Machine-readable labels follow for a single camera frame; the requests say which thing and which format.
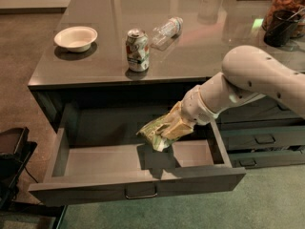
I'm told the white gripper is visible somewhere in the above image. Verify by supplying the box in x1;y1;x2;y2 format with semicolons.
156;85;219;140

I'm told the green jalapeno chip bag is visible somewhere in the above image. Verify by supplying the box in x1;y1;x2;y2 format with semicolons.
136;115;177;152

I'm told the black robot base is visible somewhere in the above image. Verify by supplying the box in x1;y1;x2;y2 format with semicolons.
0;127;37;210

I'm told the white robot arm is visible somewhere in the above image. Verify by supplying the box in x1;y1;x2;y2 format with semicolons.
157;46;305;140

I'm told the right middle grey drawer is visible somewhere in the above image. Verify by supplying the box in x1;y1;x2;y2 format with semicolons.
220;126;305;151

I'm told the right bottom grey drawer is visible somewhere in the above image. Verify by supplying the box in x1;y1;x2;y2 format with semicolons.
229;150;305;169

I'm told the open grey top drawer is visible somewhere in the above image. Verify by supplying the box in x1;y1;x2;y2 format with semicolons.
29;104;246;206

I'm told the right upper grey drawer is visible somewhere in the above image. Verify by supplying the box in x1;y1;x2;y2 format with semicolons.
217;97;299;124

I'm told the soda can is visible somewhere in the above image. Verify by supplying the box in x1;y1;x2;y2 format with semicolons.
126;29;150;73

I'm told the clear plastic water bottle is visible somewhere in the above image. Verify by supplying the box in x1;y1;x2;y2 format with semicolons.
151;17;183;51

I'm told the grey counter cabinet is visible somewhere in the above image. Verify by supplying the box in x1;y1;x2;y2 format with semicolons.
29;0;305;128

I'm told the white paper bowl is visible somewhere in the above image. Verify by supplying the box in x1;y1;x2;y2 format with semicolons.
54;26;98;52

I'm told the black cup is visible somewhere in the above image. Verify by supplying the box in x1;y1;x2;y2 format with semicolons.
264;10;301;47

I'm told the glass snack jar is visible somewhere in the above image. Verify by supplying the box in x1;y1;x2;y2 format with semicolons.
262;0;305;38

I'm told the metal drawer handle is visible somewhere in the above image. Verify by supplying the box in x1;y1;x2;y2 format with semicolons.
125;183;157;199

